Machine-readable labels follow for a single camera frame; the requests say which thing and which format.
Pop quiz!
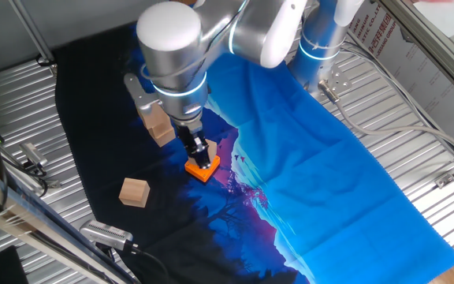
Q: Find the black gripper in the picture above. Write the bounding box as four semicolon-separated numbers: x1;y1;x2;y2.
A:
175;118;212;171

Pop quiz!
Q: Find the orange square base block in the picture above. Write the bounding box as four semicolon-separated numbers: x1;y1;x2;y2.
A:
184;154;221;184

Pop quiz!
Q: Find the blue mountain print cloth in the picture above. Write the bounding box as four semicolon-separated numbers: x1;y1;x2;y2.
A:
53;23;454;284

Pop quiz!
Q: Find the grey metal pole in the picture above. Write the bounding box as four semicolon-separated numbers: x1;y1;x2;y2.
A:
8;0;58;67

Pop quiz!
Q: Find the black flat device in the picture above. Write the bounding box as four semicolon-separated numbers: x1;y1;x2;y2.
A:
0;245;29;284

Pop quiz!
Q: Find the white printed panel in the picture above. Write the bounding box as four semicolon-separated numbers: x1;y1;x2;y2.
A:
347;7;454;155

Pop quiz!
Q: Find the black camera cable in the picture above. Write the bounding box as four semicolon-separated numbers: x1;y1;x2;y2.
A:
126;241;173;284

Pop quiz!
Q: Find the silver depth camera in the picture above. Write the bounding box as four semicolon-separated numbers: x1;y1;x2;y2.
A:
19;141;50;169
79;219;135;252

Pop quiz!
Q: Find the grey hose with metal connector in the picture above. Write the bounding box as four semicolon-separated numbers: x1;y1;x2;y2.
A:
317;80;454;159

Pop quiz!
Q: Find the silver camera mount bracket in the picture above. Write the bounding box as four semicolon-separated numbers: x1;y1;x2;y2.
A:
29;163;61;190

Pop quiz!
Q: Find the aluminium frame beam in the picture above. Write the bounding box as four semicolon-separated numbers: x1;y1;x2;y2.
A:
0;159;141;284
376;0;454;106

